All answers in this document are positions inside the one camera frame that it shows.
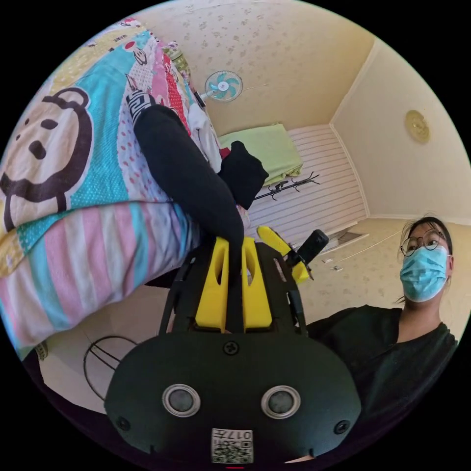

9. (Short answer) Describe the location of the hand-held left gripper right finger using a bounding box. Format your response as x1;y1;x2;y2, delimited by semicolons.
241;236;276;331

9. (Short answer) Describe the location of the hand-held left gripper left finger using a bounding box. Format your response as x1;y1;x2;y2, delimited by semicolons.
194;236;232;333

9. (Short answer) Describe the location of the black long sleeve shirt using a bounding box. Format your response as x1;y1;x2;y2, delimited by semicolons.
126;92;270;291

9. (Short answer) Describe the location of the black coat rack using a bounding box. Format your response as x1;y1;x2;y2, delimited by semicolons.
253;170;321;202

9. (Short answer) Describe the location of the light green curtain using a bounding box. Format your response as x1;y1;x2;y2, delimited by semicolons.
218;123;305;187

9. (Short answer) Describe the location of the person's body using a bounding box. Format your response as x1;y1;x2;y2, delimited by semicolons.
306;216;461;455

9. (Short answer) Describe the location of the pile of clothes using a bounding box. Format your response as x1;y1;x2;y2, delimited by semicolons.
188;105;232;172

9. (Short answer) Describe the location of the round ceiling lamp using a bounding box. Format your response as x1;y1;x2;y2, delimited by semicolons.
404;109;432;144

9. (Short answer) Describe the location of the floral green pillow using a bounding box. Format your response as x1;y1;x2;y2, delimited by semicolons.
163;41;193;84

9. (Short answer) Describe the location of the bed with cartoon quilt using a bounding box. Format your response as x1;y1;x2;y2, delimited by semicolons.
0;16;245;363

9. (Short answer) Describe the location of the wall fan with teal blades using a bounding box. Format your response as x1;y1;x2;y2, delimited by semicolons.
194;70;244;108

